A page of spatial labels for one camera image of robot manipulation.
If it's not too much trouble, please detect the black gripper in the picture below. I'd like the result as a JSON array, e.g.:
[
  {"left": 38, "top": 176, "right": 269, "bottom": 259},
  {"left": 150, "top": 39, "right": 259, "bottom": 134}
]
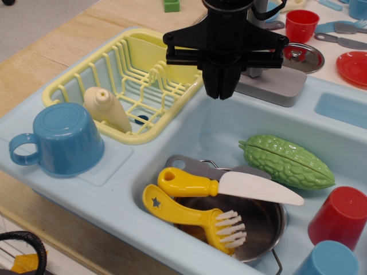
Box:
[{"left": 163, "top": 1, "right": 289, "bottom": 100}]

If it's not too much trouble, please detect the grey toy faucet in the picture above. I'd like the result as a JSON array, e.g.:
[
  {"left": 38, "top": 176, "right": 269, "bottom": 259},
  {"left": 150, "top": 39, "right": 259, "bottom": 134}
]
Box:
[{"left": 233, "top": 0, "right": 308, "bottom": 108}]

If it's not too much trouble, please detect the grey utensil behind faucet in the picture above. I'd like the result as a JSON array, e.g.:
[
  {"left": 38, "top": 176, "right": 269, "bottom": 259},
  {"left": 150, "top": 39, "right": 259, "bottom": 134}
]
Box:
[{"left": 264, "top": 21, "right": 286, "bottom": 30}]

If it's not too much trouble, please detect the steel pot lid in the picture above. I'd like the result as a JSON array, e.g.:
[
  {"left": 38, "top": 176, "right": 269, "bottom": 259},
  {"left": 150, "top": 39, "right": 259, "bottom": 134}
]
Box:
[{"left": 283, "top": 42, "right": 325, "bottom": 74}]

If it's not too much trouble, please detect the green block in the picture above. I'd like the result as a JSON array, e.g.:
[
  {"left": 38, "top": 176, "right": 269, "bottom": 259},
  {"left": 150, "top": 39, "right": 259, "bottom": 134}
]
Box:
[{"left": 163, "top": 0, "right": 180, "bottom": 13}]

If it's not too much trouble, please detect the yellow dish rack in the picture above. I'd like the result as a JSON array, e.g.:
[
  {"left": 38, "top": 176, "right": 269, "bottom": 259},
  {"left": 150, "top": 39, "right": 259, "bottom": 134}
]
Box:
[{"left": 42, "top": 28, "right": 203, "bottom": 145}]

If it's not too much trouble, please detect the red cup upright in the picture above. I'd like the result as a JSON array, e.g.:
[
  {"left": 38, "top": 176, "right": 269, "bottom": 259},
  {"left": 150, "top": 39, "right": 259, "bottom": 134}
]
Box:
[{"left": 286, "top": 10, "right": 319, "bottom": 43}]

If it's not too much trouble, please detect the green bitter melon toy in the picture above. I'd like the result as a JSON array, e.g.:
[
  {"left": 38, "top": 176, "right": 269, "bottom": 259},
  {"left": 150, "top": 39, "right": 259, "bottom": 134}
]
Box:
[{"left": 239, "top": 135, "right": 335, "bottom": 190}]

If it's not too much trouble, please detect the light blue toy sink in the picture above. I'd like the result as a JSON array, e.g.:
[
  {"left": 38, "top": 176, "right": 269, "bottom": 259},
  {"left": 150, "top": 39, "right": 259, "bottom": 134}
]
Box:
[{"left": 0, "top": 27, "right": 367, "bottom": 275}]

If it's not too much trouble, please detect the cream squeeze bottle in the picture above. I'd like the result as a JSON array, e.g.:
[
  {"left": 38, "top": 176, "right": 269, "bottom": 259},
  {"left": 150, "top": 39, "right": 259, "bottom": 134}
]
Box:
[{"left": 83, "top": 87, "right": 132, "bottom": 133}]

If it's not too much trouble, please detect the grey toy fork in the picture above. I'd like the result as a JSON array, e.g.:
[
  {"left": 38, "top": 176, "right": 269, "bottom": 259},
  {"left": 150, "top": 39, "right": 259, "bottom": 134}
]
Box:
[{"left": 334, "top": 21, "right": 366, "bottom": 34}]

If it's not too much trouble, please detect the red plate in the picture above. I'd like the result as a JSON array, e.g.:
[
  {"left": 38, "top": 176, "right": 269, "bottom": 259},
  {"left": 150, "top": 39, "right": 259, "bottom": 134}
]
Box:
[{"left": 336, "top": 51, "right": 366, "bottom": 89}]

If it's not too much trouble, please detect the blue toy spatula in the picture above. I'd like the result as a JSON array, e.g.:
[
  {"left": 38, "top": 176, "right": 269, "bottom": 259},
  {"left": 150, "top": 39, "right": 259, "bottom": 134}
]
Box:
[{"left": 314, "top": 21, "right": 337, "bottom": 33}]

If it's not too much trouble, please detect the grey knife on table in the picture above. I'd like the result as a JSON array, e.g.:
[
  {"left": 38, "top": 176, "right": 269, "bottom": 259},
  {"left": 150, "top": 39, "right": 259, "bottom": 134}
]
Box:
[{"left": 314, "top": 33, "right": 367, "bottom": 50}]

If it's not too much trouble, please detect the steel pot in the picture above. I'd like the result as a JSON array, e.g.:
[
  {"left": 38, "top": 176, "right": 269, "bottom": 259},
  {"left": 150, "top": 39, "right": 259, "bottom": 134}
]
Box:
[{"left": 175, "top": 195, "right": 287, "bottom": 274}]

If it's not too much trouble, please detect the yellow dish brush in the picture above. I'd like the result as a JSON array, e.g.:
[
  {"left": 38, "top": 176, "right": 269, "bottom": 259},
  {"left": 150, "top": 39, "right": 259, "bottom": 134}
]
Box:
[{"left": 142, "top": 184, "right": 247, "bottom": 255}]

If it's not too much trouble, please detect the blue cup top right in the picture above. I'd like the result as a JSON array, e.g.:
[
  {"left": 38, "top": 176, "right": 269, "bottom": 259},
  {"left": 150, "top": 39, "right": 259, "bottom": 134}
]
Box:
[{"left": 348, "top": 0, "right": 367, "bottom": 19}]

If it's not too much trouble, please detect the red cup in sink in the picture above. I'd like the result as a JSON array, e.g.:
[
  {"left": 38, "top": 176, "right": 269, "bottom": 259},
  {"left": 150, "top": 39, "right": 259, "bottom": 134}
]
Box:
[{"left": 307, "top": 186, "right": 366, "bottom": 251}]

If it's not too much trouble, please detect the blue cup in sink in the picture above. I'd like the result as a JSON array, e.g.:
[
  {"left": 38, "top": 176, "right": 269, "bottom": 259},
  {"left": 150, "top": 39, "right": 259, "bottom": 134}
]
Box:
[{"left": 294, "top": 241, "right": 359, "bottom": 275}]

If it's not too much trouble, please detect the yellow cloth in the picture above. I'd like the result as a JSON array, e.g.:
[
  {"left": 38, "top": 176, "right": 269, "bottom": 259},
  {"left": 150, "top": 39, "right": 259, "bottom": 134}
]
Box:
[{"left": 10, "top": 252, "right": 48, "bottom": 274}]

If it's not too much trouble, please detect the yellow handled white knife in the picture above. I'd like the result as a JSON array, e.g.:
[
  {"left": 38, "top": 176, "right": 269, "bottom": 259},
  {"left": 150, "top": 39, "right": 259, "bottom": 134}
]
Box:
[{"left": 157, "top": 167, "right": 304, "bottom": 206}]

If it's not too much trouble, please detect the blue mug with handle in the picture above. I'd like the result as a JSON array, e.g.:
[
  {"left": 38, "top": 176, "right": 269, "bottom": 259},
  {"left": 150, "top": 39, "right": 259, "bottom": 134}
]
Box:
[{"left": 9, "top": 103, "right": 104, "bottom": 177}]

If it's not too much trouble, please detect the black cable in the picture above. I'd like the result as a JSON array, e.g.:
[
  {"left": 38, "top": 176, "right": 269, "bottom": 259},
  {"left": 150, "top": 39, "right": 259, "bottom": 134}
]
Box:
[{"left": 0, "top": 230, "right": 48, "bottom": 275}]

